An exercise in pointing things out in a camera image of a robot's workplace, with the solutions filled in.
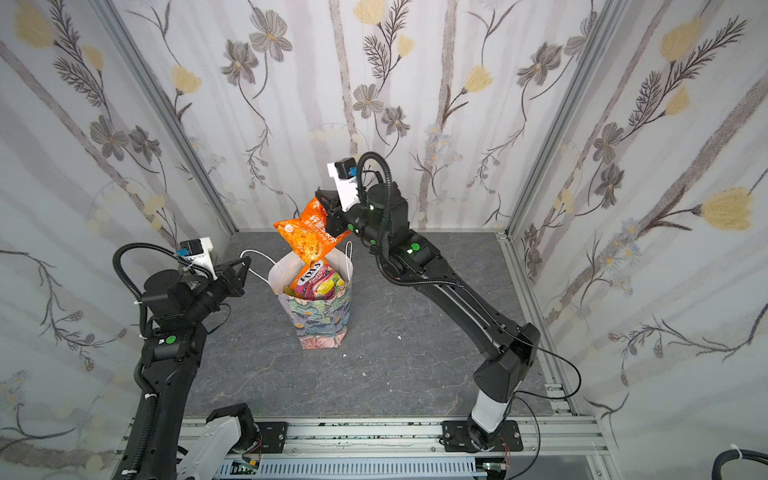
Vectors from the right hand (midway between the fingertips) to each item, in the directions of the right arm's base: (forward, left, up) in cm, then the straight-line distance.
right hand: (315, 182), depth 56 cm
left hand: (-4, +19, -18) cm, 26 cm away
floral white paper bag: (-13, +2, -37) cm, 39 cm away
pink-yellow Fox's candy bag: (-3, +3, -32) cm, 33 cm away
